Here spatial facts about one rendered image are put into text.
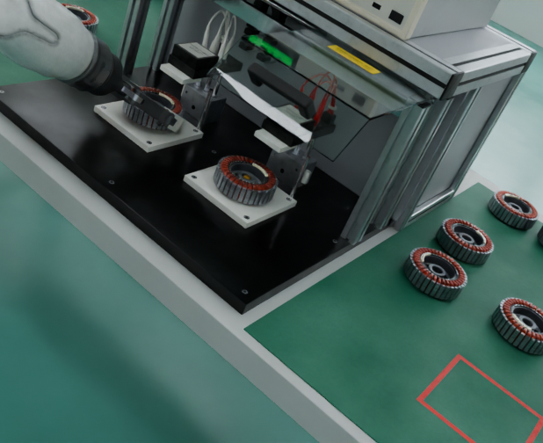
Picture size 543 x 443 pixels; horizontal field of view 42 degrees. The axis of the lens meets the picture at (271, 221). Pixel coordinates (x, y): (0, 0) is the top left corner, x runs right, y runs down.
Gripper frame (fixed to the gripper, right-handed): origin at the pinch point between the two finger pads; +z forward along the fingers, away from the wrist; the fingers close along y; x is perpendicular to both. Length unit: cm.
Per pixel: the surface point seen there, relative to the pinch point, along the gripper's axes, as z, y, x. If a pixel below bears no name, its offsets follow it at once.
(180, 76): -1.0, 2.0, 7.5
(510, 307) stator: 19, 72, 8
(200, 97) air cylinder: 10.2, 1.0, 6.9
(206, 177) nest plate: -1.8, 18.8, -4.4
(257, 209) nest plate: -0.5, 29.8, -3.6
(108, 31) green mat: 24.5, -39.7, 7.4
